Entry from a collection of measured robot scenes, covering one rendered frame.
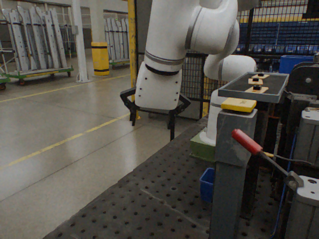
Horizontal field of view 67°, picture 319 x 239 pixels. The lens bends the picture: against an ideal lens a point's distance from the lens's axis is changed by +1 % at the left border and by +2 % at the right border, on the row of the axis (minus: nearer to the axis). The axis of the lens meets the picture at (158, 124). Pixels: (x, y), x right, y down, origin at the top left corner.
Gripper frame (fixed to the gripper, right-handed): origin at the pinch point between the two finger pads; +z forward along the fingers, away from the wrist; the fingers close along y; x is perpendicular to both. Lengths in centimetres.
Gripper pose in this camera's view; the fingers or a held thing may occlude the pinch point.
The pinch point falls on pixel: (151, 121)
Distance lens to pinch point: 61.3
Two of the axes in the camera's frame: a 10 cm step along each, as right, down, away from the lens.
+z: -1.8, 7.8, 6.0
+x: 0.8, 6.2, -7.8
